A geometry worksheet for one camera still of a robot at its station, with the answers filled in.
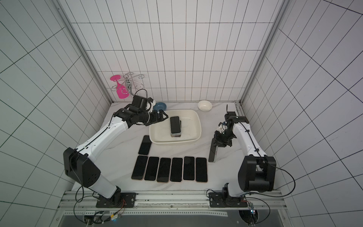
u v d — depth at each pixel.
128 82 0.92
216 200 0.72
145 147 0.92
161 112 0.73
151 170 0.84
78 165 0.42
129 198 0.73
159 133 1.00
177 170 0.83
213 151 0.81
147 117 0.68
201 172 0.81
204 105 1.12
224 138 0.70
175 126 1.03
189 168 0.84
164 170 0.83
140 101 0.62
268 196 0.44
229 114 0.70
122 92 1.08
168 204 0.72
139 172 0.80
